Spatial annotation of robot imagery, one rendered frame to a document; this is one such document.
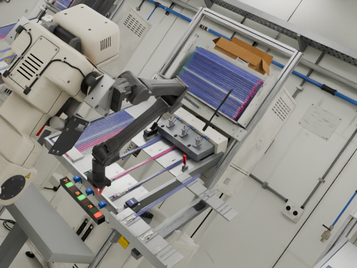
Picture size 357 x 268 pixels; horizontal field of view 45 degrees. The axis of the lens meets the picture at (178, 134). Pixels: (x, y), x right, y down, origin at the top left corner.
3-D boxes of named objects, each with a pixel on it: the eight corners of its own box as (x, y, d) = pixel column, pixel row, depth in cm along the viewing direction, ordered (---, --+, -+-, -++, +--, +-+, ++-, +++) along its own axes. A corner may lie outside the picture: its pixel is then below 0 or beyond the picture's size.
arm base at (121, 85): (95, 74, 142) (120, 92, 137) (113, 68, 148) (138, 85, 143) (92, 95, 147) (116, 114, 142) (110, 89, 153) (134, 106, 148)
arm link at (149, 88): (180, 72, 188) (196, 87, 186) (162, 94, 194) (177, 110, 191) (122, 69, 149) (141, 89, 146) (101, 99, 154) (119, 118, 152)
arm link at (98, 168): (88, 157, 184) (97, 164, 181) (101, 151, 188) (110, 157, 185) (89, 170, 188) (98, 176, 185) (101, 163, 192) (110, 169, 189)
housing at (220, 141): (214, 164, 241) (218, 143, 233) (158, 122, 269) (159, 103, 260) (224, 158, 246) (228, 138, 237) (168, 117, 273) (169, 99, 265)
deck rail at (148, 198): (118, 222, 202) (118, 212, 198) (116, 219, 203) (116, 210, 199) (222, 161, 242) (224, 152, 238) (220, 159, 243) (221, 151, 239)
